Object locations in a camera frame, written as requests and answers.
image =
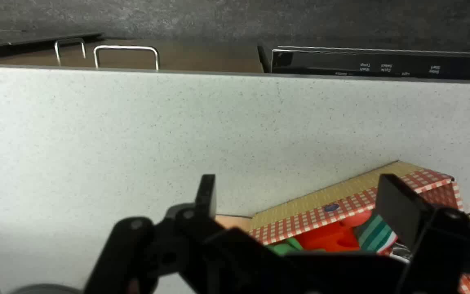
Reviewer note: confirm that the green toy vegetable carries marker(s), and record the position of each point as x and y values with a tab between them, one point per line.
284	249

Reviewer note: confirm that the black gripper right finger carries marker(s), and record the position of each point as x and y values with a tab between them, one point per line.
440	251

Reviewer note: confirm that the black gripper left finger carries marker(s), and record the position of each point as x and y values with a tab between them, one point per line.
129	256

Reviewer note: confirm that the red toy food piece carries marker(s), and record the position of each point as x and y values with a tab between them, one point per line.
333	238

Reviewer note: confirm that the striped toy food packet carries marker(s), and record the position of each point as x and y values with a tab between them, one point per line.
375	234

